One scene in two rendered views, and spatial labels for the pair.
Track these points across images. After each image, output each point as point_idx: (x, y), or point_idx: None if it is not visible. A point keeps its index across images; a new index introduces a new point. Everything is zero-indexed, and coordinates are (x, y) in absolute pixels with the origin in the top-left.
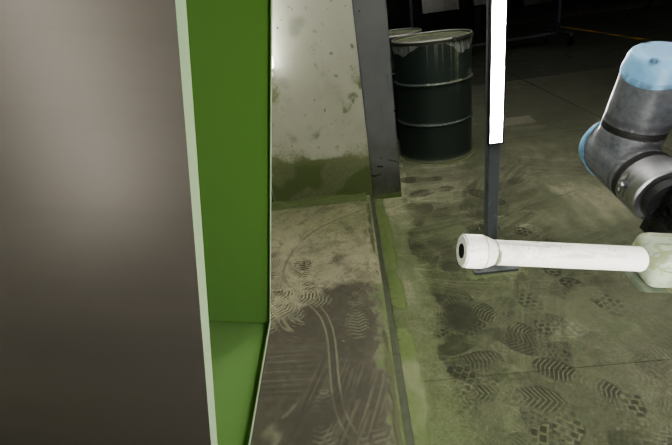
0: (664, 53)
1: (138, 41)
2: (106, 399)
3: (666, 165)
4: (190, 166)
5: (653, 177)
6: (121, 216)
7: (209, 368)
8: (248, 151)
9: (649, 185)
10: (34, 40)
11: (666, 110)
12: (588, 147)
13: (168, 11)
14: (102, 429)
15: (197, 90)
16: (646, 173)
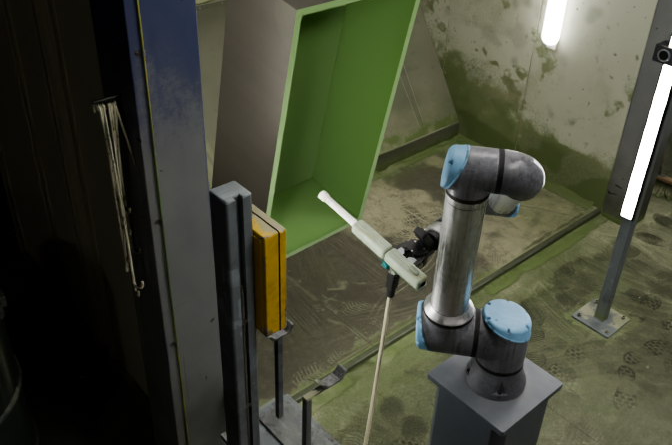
0: None
1: (275, 113)
2: (251, 180)
3: (436, 226)
4: (278, 139)
5: (428, 227)
6: (265, 141)
7: (272, 188)
8: (375, 127)
9: (427, 229)
10: (262, 103)
11: None
12: None
13: (280, 111)
14: (248, 188)
15: (364, 88)
16: (430, 225)
